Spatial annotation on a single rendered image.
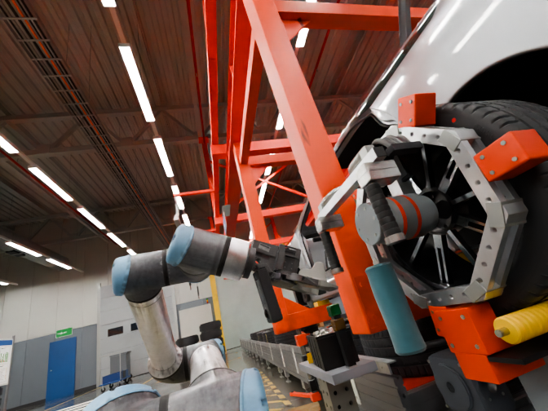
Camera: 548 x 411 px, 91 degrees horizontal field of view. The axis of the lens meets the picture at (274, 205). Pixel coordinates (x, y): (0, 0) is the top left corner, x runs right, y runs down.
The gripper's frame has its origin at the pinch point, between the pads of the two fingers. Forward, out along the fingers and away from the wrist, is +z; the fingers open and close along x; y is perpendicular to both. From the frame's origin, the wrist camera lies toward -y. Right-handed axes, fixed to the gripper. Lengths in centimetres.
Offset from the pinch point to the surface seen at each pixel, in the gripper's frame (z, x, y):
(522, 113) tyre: 35, -27, 48
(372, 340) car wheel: 61, 78, 1
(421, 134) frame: 17, -14, 45
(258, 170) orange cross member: -9, 242, 198
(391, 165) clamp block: 7.9, -13.9, 30.8
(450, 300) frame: 37.1, 2.6, 6.8
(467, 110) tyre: 24, -23, 49
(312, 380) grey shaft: 66, 163, -26
